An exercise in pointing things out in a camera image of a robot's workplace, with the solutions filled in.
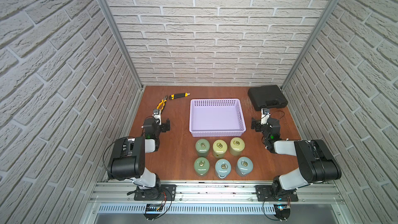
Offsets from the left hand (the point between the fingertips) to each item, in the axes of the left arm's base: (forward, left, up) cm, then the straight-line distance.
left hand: (161, 115), depth 94 cm
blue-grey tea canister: (-32, -36, +3) cm, 48 cm away
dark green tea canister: (-21, -26, +3) cm, 33 cm away
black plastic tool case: (+23, -76, -7) cm, 80 cm away
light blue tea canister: (-31, -46, +2) cm, 56 cm away
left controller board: (-48, -2, -10) cm, 49 cm away
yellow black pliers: (+13, +4, -6) cm, 15 cm away
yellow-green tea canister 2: (-20, -45, +2) cm, 49 cm away
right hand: (-2, -63, +1) cm, 63 cm away
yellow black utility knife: (+23, -8, -7) cm, 26 cm away
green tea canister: (-31, -25, +2) cm, 40 cm away
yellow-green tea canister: (-22, -35, +2) cm, 41 cm away
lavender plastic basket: (+2, -36, -5) cm, 37 cm away
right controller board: (-49, -63, -7) cm, 80 cm away
